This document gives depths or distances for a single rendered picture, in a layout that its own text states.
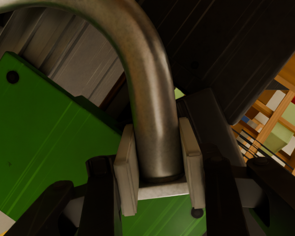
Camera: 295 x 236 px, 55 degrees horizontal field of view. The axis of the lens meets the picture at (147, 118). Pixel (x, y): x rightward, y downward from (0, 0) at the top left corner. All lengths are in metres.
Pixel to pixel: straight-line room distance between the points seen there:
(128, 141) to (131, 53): 0.05
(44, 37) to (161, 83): 0.12
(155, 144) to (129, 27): 0.07
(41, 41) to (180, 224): 0.19
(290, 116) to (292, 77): 2.73
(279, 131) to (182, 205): 3.28
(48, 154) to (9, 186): 0.04
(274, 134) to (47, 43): 3.28
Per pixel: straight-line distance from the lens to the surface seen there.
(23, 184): 0.26
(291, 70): 1.00
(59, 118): 0.23
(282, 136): 3.48
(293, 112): 3.79
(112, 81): 0.85
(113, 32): 0.18
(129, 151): 0.15
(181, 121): 0.19
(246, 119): 8.65
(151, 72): 0.17
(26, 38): 0.26
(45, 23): 0.26
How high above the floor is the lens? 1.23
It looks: 13 degrees down
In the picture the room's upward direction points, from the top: 129 degrees clockwise
